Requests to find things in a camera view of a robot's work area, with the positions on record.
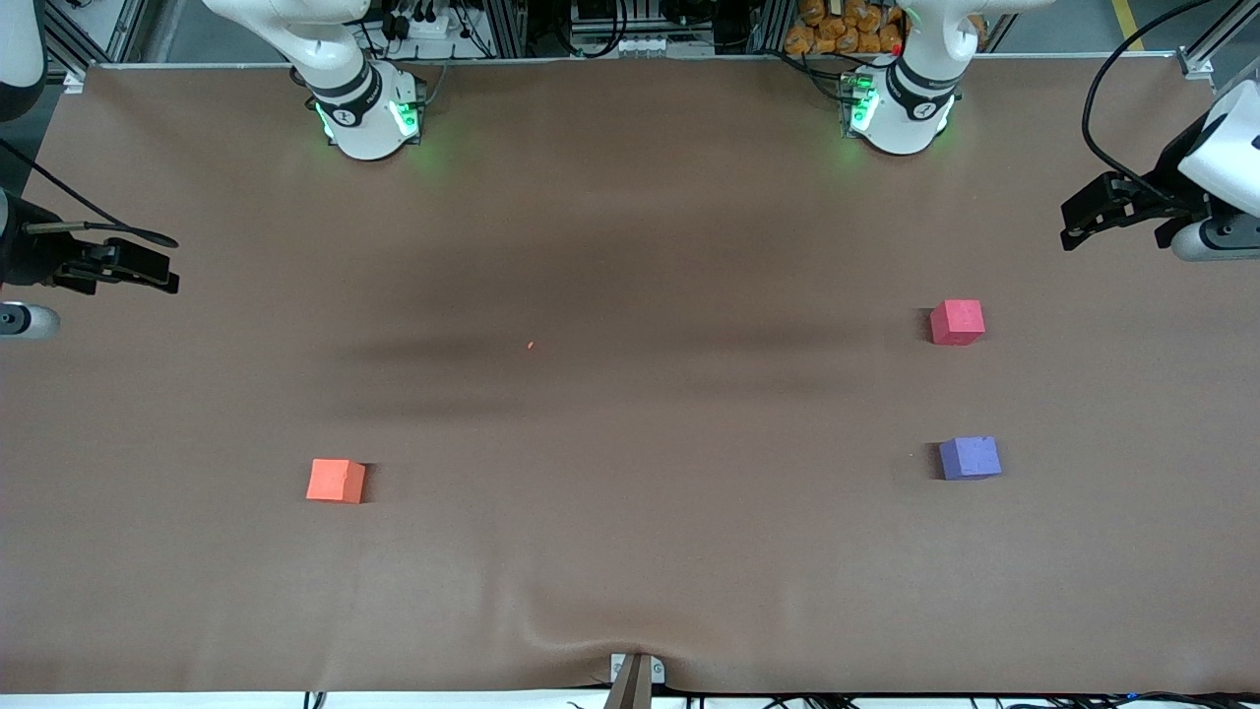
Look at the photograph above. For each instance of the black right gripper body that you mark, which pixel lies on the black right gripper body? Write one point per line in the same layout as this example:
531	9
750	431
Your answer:
22	254

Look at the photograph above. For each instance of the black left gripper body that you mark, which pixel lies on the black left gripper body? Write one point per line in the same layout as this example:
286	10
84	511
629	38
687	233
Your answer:
1167	185

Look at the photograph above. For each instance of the orange foam block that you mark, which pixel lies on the orange foam block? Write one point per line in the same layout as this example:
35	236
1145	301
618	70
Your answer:
335	481

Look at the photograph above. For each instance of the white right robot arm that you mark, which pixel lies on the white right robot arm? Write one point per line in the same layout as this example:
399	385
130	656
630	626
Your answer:
335	59

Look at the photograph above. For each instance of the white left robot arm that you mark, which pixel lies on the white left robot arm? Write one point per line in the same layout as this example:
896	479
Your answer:
915	108

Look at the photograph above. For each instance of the red foam block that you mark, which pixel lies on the red foam block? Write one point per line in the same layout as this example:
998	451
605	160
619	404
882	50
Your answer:
957	322

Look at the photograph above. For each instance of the green lit controller board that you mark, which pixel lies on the green lit controller board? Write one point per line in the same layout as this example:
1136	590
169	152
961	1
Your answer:
854	98

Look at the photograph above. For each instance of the purple foam block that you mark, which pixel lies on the purple foam block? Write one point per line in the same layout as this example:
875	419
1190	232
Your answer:
970	458

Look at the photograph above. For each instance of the pile of orange bags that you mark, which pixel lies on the pile of orange bags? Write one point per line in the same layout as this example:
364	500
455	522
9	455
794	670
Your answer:
837	30

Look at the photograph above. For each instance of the white power strip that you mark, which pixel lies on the white power strip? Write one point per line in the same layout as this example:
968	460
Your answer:
423	28

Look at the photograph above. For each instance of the brown table cover mat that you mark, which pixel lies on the brown table cover mat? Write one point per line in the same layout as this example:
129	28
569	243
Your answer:
630	246

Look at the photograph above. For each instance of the white connector block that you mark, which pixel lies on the white connector block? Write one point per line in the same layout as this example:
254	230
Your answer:
645	44

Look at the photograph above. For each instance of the brown support bar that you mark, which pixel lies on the brown support bar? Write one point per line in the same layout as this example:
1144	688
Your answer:
630	689

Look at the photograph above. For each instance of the metal corner bracket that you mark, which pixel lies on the metal corner bracket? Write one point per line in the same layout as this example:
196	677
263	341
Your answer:
75	79
1196	65

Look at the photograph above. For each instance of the aluminium frame profile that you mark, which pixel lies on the aluminium frame profile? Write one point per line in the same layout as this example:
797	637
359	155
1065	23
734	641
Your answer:
1226	25
98	30

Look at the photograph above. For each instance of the aluminium frame post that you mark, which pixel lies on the aluminium frame post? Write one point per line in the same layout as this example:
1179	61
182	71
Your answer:
773	25
504	25

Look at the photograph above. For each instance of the grey metal clamp bracket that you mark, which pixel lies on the grey metal clamp bracket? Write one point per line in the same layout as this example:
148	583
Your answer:
617	670

